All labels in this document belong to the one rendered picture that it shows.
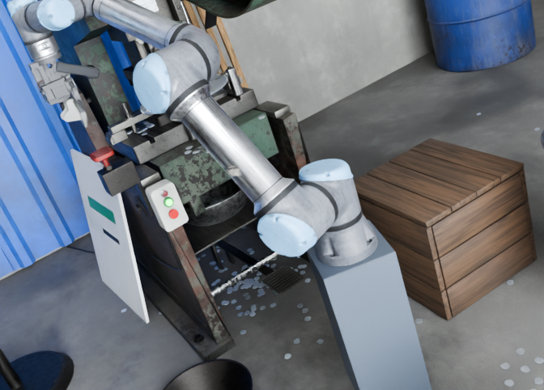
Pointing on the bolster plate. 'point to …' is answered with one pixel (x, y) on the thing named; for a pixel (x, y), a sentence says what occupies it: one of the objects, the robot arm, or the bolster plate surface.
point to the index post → (234, 81)
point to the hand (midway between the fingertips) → (86, 121)
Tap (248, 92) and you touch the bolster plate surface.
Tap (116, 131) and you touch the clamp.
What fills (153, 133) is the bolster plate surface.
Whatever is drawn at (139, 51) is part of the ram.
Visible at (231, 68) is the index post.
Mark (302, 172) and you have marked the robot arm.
